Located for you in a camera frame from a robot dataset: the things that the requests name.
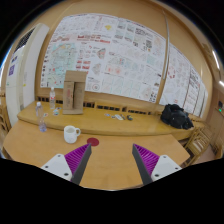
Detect water bottle with red label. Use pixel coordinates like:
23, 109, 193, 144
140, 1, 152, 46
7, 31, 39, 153
49, 87, 55, 109

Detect white standing air conditioner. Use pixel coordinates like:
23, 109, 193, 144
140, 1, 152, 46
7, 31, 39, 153
6, 23, 49, 125

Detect brown cardboard box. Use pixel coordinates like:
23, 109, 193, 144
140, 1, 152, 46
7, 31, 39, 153
63, 70, 87, 115

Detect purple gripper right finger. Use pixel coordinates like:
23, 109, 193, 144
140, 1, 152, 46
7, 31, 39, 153
131, 143, 183, 186

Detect large poster wall left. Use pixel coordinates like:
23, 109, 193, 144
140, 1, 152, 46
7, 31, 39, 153
40, 14, 166, 103

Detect small items on table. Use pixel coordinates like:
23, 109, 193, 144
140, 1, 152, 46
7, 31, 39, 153
104, 113, 133, 121

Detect black backpack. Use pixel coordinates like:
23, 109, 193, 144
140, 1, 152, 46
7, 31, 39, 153
160, 104, 193, 130

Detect poster wall right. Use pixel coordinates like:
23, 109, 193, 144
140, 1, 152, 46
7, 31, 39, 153
160, 44, 208, 117

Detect dark red round coaster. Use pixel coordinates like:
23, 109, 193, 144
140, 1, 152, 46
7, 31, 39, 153
87, 138, 99, 146

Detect white ceramic mug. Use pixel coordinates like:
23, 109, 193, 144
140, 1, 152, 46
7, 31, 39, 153
64, 125, 81, 144

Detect clear plastic water bottle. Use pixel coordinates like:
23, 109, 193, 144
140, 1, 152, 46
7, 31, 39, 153
36, 102, 47, 132

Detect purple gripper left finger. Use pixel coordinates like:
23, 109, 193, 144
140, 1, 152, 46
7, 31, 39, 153
40, 143, 93, 186

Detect wooden chair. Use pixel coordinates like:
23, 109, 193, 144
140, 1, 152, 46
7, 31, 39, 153
183, 127, 213, 167

